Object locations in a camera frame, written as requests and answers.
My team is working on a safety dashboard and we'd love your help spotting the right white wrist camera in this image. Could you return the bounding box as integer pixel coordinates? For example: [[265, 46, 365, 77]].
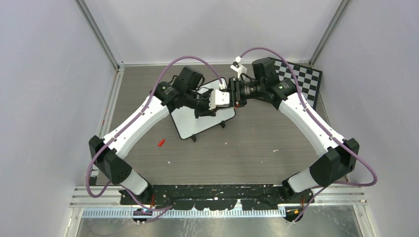
[[230, 56, 247, 78]]

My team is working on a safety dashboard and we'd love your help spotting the black white checkerboard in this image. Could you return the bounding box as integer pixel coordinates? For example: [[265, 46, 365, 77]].
[[270, 57, 323, 109]]

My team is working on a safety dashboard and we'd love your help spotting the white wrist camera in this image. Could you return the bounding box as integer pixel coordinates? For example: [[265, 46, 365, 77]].
[[230, 56, 247, 78], [209, 80, 230, 110]]

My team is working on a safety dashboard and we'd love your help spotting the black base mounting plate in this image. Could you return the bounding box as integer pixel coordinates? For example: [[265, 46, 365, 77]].
[[120, 184, 313, 211]]

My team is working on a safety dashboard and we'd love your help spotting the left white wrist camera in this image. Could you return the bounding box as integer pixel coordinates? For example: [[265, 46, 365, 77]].
[[209, 80, 230, 110]]

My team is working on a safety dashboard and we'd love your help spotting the white whiteboard with black frame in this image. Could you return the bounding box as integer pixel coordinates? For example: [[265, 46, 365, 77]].
[[168, 78, 236, 142]]

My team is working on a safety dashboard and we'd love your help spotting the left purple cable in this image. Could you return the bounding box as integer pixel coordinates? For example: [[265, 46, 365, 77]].
[[85, 56, 227, 224]]

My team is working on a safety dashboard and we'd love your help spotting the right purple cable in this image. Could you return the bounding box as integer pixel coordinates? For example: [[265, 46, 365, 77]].
[[239, 47, 378, 225]]

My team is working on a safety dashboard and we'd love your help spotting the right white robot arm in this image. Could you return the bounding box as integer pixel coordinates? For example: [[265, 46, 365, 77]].
[[227, 57, 359, 203]]

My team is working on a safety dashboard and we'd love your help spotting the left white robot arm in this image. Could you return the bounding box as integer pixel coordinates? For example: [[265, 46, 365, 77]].
[[88, 66, 209, 204]]

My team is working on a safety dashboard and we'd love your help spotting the purple cable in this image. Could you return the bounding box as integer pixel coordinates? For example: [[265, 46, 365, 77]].
[[85, 56, 227, 224], [239, 47, 378, 225]]

